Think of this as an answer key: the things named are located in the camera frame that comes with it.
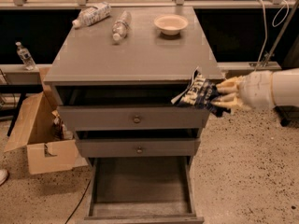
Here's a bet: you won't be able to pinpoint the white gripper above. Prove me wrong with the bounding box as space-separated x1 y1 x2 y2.
211 71 275 111

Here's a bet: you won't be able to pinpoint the blue chip bag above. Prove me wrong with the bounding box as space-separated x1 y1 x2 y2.
171 68 231 118

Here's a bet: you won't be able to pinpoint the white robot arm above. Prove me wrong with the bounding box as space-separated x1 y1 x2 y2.
211 68 299 110

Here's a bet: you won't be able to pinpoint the grey top drawer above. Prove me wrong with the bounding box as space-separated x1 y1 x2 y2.
58 106 209 131

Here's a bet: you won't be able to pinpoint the grey drawer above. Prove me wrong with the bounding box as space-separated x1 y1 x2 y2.
76 157 204 224
58 106 209 131
76 129 200 158

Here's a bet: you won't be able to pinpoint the grey drawer cabinet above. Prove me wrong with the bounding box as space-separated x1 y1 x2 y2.
43 6 226 224

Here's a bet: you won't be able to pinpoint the grey bottom drawer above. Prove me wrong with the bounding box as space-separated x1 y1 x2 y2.
76 157 204 224

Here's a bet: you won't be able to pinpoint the grey middle drawer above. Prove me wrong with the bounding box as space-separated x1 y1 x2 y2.
76 129 200 158

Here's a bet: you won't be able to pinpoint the metal tripod stand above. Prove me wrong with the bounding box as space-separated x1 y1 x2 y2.
255 0 299 68

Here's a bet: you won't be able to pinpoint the white paper bowl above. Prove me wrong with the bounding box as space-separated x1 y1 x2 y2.
154 14 189 35

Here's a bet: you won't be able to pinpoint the clear water bottle lying centre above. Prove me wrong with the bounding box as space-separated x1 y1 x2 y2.
112 10 132 42

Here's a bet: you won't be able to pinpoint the white labelled bottle lying left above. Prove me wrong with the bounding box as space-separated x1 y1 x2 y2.
72 2 111 28

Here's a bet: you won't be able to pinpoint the snack items in box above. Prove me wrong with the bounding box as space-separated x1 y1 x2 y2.
51 110 74 141

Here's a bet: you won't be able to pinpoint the open cardboard box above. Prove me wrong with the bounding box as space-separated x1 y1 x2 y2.
4 68 88 175

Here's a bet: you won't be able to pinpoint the standing water bottle on ledge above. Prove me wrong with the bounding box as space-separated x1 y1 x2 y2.
16 42 36 70

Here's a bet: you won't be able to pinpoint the white shoe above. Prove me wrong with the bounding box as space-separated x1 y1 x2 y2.
0 169 8 186

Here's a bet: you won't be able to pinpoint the white cable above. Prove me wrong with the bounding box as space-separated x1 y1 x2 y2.
253 0 291 72

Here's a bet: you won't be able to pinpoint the black floor cable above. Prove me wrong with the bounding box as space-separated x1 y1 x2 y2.
64 177 93 224

